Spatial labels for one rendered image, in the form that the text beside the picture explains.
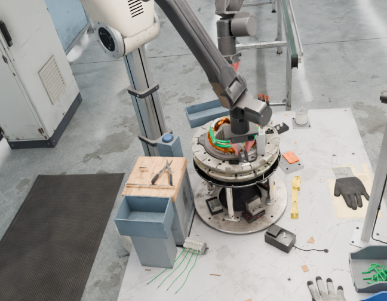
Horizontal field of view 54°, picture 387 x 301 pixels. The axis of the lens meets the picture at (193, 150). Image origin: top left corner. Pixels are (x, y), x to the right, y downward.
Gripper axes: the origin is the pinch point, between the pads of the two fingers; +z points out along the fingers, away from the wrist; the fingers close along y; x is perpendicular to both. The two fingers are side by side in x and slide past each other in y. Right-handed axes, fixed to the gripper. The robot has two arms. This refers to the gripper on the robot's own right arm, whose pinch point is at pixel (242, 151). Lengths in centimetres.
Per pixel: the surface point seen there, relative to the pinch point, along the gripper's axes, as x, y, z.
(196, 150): 14.7, -14.1, 7.5
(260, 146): 5.9, 7.3, 3.8
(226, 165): 3.7, -5.2, 7.7
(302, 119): 57, 40, 33
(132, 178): 9.0, -38.4, 10.9
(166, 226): -11.9, -28.1, 15.0
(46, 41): 241, -126, 36
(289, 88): 171, 70, 83
